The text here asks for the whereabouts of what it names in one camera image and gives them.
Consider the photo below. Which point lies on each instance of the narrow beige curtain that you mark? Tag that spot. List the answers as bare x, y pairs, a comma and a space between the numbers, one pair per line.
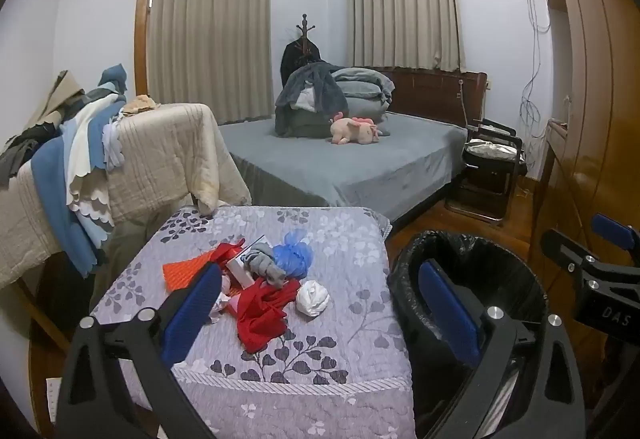
405, 14

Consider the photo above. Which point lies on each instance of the wooden dresser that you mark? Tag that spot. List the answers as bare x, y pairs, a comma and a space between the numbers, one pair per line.
555, 131

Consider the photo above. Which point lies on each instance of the blue and white scalloped cloth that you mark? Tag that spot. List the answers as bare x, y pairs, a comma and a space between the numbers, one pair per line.
50, 199

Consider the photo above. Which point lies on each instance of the orange foam net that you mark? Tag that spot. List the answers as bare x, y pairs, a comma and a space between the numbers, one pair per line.
185, 271

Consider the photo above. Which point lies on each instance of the grey floral quilt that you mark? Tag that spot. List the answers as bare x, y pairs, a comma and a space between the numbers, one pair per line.
325, 344

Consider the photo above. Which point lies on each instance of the white paper ball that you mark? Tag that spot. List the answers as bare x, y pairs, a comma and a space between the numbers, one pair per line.
312, 299

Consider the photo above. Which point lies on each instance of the red cloth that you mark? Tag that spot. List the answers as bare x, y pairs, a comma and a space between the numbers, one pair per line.
260, 319

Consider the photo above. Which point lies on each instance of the tan crumpled cloth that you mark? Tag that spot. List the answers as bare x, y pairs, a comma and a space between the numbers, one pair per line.
140, 105

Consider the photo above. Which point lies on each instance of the blue mesh ball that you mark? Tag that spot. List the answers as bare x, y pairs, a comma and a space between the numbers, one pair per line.
295, 256

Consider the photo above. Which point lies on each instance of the trash bin with black liner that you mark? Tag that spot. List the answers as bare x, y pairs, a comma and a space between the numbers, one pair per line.
500, 276

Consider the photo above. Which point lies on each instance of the grey pillow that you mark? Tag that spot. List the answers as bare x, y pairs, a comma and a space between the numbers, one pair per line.
365, 109

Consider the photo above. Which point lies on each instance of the dark grey cloth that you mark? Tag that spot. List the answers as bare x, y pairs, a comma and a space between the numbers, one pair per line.
25, 149

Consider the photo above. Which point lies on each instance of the beige quilt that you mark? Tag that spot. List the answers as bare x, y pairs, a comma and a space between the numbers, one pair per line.
160, 154

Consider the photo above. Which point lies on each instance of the small white tissue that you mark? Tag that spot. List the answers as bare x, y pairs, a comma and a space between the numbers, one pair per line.
216, 311

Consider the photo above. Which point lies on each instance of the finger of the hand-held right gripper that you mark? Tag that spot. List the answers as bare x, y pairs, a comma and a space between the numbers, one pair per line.
562, 246
610, 229

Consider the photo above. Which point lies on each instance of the wide beige curtain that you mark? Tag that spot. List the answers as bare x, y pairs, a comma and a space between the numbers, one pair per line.
210, 44

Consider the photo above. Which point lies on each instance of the black metal chair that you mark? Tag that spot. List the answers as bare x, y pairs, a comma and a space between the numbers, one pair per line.
480, 179

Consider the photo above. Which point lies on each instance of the wooden window frame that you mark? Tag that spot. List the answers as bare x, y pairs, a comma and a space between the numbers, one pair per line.
141, 29

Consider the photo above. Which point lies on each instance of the beige cloth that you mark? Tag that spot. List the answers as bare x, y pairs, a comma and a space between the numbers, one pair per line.
55, 99

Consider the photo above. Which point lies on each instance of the white paper sheet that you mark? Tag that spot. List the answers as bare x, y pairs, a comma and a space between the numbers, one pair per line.
53, 399

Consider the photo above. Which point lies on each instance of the pink plush toy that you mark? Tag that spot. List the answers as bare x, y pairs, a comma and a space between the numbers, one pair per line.
350, 131

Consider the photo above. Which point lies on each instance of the bed with grey sheet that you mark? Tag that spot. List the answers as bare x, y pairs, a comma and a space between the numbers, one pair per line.
325, 164

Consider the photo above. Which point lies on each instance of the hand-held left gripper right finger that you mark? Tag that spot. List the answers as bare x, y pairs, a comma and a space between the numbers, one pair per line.
445, 309

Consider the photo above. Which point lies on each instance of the wooden wardrobe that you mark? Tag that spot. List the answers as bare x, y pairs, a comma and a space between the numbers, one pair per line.
600, 69

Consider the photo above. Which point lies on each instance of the small white box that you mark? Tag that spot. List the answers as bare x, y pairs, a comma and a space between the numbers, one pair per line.
240, 273

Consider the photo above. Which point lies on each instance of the wooden coat rack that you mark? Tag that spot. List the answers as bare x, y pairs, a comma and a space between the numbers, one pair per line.
303, 26

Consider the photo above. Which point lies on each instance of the folded light grey blanket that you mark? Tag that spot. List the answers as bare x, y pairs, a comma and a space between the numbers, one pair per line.
360, 81

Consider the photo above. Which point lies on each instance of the dark wooden headboard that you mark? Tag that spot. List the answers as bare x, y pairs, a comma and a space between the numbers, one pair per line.
430, 89

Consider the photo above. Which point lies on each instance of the olive cloth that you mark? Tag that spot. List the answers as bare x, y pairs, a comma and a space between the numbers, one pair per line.
120, 249

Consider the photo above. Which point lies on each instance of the grey sock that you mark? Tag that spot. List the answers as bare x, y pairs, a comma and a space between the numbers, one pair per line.
267, 266

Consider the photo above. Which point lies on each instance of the black jacket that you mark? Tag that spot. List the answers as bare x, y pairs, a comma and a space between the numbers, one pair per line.
290, 64

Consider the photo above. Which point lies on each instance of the pink wrapper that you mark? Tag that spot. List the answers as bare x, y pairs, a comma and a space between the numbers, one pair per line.
231, 303

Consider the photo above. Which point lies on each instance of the dark grey fleece blanket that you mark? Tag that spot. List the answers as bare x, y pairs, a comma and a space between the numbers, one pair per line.
320, 86

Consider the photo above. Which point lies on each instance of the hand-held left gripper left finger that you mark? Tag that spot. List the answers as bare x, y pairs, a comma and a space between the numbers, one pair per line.
192, 314

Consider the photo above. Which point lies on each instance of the white chair cushion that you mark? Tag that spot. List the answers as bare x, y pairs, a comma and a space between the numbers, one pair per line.
492, 150

